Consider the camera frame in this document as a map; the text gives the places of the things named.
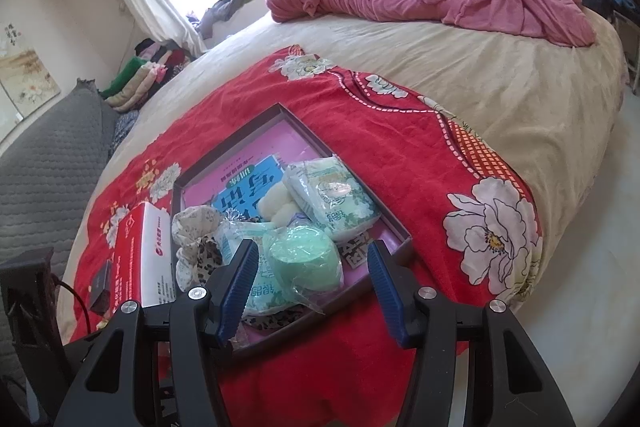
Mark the dark cardboard box tray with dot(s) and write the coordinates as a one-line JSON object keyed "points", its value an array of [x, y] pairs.
{"points": [[232, 148]]}

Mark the white bear purple dress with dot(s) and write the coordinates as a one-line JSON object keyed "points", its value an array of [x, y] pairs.
{"points": [[280, 204]]}

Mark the grey clothes pile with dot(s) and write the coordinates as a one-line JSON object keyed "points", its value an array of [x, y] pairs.
{"points": [[225, 9]]}

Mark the brown leopard print scrunchie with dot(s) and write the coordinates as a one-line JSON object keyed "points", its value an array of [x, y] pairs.
{"points": [[275, 321]]}

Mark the floral wall painting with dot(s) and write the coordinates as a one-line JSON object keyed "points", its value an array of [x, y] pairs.
{"points": [[27, 77]]}

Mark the pink book blue title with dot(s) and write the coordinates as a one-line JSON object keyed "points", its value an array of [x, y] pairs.
{"points": [[300, 142]]}

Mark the small dark grey box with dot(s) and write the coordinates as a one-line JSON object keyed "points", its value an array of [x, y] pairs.
{"points": [[103, 282]]}

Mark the red floral blanket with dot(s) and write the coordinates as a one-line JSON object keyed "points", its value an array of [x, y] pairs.
{"points": [[400, 147]]}

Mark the red tissue pack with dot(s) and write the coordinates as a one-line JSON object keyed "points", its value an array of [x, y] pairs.
{"points": [[145, 252]]}

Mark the white green tissue packet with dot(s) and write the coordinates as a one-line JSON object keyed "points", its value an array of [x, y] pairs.
{"points": [[340, 207]]}

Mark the dark blue patterned pillow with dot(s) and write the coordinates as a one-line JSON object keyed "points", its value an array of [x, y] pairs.
{"points": [[122, 129]]}

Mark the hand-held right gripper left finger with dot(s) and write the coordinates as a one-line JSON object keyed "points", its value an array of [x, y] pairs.
{"points": [[240, 292]]}

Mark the green sponge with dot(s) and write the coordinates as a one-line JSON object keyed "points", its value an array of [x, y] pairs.
{"points": [[302, 257]]}

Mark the stack of folded clothes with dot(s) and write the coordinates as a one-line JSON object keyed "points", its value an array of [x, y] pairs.
{"points": [[145, 77]]}

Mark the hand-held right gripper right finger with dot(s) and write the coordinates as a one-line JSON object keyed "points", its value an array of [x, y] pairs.
{"points": [[387, 297]]}

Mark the grey quilted headboard cushion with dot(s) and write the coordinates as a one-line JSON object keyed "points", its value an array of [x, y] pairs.
{"points": [[50, 167]]}

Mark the white green wet wipes packet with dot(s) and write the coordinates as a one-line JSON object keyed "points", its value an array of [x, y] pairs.
{"points": [[267, 297]]}

